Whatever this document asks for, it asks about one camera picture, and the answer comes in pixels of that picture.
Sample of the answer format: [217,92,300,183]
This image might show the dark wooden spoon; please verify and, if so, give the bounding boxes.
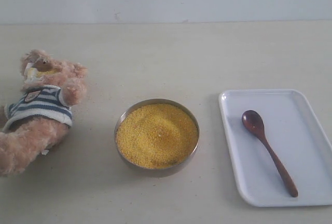
[241,109,298,198]

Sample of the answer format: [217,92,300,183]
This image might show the teddy bear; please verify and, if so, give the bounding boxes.
[1,49,88,177]

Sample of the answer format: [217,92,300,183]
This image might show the metal bowl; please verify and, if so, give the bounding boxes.
[114,98,200,177]

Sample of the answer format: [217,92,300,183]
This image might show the yellow millet grains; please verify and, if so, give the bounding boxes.
[116,104,199,169]

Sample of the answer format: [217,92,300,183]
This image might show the white rectangular plastic tray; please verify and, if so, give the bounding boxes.
[218,89,331,207]

